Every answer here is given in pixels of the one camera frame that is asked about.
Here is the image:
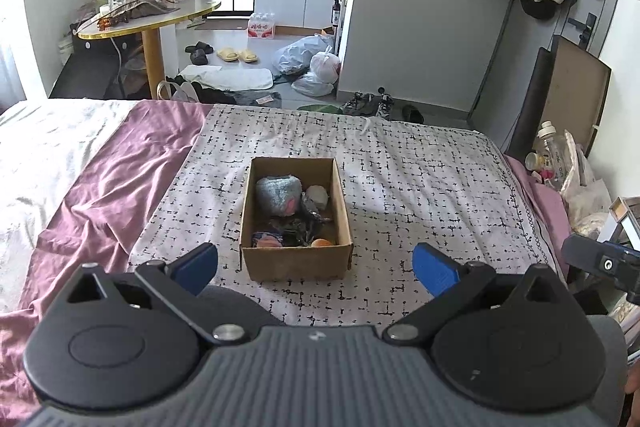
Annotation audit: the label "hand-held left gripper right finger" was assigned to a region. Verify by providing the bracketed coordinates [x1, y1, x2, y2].
[381, 242, 574, 349]

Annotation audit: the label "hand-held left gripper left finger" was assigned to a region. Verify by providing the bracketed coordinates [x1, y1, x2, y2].
[65, 242, 251, 349]

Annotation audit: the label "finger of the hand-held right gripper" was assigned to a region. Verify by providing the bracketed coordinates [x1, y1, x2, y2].
[561, 234, 626, 284]

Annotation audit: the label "blue planet print tissue packet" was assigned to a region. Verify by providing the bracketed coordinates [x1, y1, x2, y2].
[251, 232, 284, 249]

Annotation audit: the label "brown cardboard box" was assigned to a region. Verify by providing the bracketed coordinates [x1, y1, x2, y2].
[239, 157, 354, 283]

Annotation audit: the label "blue fluffy plush slipper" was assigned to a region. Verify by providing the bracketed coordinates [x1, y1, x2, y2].
[256, 176, 303, 218]

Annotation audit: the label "white blue box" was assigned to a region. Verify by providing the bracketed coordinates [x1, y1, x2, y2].
[597, 195, 640, 254]

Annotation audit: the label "large white plastic bag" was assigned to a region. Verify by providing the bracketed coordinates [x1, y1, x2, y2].
[559, 129, 614, 229]

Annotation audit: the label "person's grey trousers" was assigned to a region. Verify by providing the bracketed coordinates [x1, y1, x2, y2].
[197, 284, 629, 427]

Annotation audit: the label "clear bottle white cap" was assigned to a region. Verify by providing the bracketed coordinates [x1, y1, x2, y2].
[537, 121, 564, 174]

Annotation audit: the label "black board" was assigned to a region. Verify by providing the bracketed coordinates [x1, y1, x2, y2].
[505, 47, 557, 158]

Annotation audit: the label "brown cardboard board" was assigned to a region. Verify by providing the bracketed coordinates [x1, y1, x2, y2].
[540, 35, 612, 158]

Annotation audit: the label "dark clothes pile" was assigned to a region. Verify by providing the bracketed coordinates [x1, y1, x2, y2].
[165, 76, 282, 108]

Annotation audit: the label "white tote bag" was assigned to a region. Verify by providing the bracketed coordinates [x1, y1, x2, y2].
[157, 80, 201, 103]

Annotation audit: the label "white quilt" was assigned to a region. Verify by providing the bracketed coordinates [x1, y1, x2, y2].
[0, 99, 140, 314]

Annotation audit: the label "white floor towel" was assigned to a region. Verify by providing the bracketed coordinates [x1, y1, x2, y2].
[179, 64, 275, 90]

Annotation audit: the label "flat white plastic bag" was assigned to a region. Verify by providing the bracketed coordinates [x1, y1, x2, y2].
[291, 74, 335, 97]

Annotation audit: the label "black low bench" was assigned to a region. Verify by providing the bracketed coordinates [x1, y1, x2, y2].
[48, 52, 122, 100]

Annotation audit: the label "grey plastic bag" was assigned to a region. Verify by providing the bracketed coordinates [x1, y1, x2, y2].
[272, 34, 335, 76]

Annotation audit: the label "pack of water bottles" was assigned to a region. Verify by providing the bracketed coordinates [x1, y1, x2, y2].
[247, 12, 278, 40]

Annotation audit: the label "flat cardboard carton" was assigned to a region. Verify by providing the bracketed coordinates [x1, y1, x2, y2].
[275, 26, 334, 39]

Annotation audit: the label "round yellow-edged table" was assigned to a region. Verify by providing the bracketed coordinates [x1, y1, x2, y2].
[77, 0, 222, 100]

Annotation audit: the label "dark brown cloth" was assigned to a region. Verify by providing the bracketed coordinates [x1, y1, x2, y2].
[97, 0, 181, 30]

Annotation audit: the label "white cable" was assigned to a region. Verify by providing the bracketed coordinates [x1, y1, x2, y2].
[111, 36, 127, 98]

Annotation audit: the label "black door handle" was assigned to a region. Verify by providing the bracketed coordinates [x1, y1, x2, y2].
[568, 12, 598, 48]

